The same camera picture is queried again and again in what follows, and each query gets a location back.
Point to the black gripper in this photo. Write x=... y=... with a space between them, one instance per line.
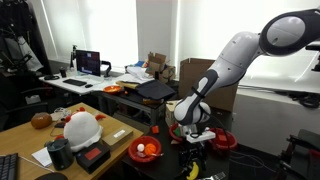
x=192 y=152

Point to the yellow banana toy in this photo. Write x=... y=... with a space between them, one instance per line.
x=193 y=172

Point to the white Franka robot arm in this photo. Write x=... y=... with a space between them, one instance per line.
x=230 y=66

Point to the green toy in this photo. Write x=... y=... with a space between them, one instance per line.
x=177 y=132

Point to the red bowl with green toy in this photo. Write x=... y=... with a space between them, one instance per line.
x=172 y=133

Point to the red bowl with red block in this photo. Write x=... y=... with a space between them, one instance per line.
x=230 y=143

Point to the red bowl with orange ball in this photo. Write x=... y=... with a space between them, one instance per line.
x=133 y=155

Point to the orange ball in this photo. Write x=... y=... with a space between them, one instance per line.
x=150 y=149

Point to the small white ball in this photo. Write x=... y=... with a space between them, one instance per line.
x=140 y=147

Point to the small brown cardboard box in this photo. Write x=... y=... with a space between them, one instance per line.
x=116 y=137

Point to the grey metal table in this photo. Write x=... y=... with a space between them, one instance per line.
x=133 y=101

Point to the large cardboard box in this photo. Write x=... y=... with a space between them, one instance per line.
x=190 y=76

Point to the black box with red label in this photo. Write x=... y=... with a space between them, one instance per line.
x=93 y=158

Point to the open small cardboard box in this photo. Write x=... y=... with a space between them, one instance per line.
x=160 y=66

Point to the pile of white papers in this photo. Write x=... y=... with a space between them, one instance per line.
x=138 y=73

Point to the white plush chicken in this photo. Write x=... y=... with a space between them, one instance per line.
x=81 y=131

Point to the black computer mouse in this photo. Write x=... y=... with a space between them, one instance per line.
x=88 y=85

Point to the black cylindrical case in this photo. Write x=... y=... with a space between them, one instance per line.
x=60 y=155

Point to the clear glass jar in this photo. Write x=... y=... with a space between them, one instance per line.
x=60 y=114

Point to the black keyboard on white desk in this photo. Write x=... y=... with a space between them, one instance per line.
x=75 y=82

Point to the black monitor with lit screen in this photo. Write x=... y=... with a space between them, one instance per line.
x=88 y=62

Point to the white paper sheet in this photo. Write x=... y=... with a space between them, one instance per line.
x=41 y=156

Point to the white desk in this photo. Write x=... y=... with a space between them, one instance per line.
x=60 y=85

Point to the brown ball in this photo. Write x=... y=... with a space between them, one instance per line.
x=41 y=120

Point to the black mug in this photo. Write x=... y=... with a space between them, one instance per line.
x=63 y=72

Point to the wooden desk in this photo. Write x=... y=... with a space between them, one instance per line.
x=20 y=140

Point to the black office chair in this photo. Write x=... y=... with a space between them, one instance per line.
x=20 y=106

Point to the black keyboard on wooden desk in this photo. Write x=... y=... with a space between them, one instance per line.
x=8 y=166

